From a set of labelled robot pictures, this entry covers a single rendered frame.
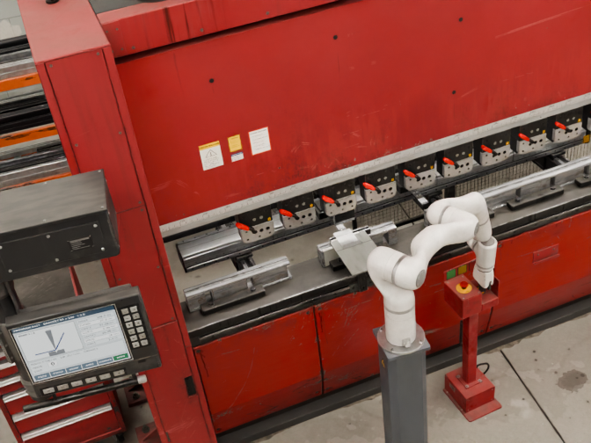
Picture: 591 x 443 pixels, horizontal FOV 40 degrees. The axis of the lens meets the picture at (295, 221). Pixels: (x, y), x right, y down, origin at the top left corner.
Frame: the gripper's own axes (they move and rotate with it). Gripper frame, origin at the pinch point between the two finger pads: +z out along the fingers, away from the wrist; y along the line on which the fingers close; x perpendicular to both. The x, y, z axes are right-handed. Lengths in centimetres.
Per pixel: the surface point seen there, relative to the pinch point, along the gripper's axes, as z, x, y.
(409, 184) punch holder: -42, -15, -40
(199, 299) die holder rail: -18, -122, -47
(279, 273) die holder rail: -16, -83, -44
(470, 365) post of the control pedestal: 47.3, -8.3, 7.1
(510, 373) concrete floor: 74, 20, 7
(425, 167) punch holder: -48, -7, -41
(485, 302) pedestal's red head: 2.7, -2.4, 6.4
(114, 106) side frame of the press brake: -134, -134, -41
